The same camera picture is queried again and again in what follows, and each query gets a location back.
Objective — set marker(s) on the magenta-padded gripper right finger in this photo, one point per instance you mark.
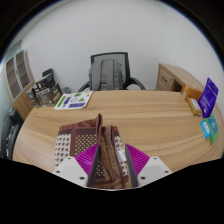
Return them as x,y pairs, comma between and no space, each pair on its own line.
155,170

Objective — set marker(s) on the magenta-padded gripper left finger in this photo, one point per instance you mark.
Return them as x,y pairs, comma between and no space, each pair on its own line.
70,170

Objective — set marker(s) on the brown patterned towel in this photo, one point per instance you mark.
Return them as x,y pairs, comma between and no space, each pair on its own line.
83,138

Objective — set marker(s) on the teal box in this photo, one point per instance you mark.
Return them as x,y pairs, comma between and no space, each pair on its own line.
205,128

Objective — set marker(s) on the printed paper sheet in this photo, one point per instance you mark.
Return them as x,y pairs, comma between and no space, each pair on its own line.
73,101

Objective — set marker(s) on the green box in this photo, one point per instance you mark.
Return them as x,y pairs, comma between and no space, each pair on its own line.
214,130

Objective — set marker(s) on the black sofa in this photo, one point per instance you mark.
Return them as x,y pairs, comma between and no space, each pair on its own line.
8,133

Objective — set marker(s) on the yellow box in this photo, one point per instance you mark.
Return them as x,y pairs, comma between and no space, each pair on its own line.
194,106

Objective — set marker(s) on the large brown cardboard box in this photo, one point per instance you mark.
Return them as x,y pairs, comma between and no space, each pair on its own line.
50,95

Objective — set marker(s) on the tall dark cardboard box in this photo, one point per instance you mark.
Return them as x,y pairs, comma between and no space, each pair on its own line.
32,98

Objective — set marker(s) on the wooden cabinet with glass doors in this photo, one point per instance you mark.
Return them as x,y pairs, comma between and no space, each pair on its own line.
23,100

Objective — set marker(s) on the orange box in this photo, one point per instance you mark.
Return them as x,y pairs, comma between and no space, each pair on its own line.
191,92

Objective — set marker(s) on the purple box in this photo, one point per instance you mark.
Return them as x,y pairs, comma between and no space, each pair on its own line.
208,98

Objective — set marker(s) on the flat black cardboard box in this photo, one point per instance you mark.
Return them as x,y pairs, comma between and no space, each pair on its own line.
43,83

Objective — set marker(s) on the low wooden side cabinet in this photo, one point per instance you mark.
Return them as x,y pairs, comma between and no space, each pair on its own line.
170,78

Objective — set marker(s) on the grey backpack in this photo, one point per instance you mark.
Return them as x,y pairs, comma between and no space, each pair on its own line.
106,75

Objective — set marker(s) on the black mesh office chair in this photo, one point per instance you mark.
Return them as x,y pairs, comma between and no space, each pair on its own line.
108,55

